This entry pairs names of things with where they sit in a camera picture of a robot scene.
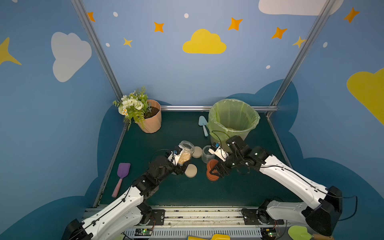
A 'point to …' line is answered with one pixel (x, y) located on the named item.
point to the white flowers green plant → (133, 106)
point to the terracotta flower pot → (152, 121)
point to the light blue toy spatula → (203, 121)
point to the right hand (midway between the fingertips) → (217, 164)
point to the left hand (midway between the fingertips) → (187, 154)
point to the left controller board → (143, 232)
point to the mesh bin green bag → (228, 118)
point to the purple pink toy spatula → (122, 170)
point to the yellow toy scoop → (214, 237)
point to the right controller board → (268, 233)
